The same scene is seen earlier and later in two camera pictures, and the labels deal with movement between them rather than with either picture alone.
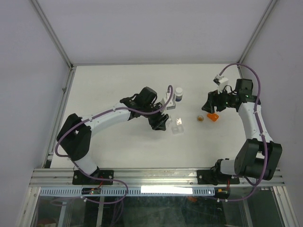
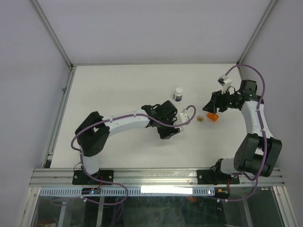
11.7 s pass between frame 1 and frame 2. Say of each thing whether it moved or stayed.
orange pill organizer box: stayed
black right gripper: stayed
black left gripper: moved
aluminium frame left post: stayed
